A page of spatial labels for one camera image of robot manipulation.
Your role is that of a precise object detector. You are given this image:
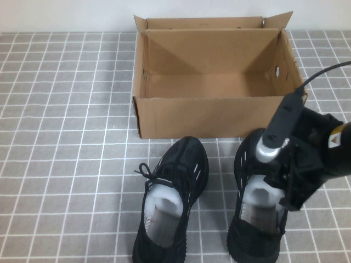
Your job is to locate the grey white-grid tablecloth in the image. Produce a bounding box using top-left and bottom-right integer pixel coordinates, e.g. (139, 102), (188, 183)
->
(0, 28), (351, 263)

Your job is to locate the brown cardboard shoe box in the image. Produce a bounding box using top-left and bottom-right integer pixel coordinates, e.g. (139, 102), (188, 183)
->
(131, 10), (310, 139)

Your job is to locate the white foam shoe insert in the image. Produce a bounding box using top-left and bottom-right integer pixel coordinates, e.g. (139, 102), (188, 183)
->
(246, 172), (286, 217)
(145, 184), (184, 220)

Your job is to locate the black knit sneaker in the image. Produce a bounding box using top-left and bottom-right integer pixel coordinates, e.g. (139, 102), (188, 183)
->
(132, 136), (210, 263)
(226, 128), (290, 263)

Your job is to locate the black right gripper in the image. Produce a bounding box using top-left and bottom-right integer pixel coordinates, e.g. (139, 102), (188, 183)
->
(264, 107), (344, 212)

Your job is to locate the black cable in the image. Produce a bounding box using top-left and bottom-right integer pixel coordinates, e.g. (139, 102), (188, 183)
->
(297, 60), (351, 94)

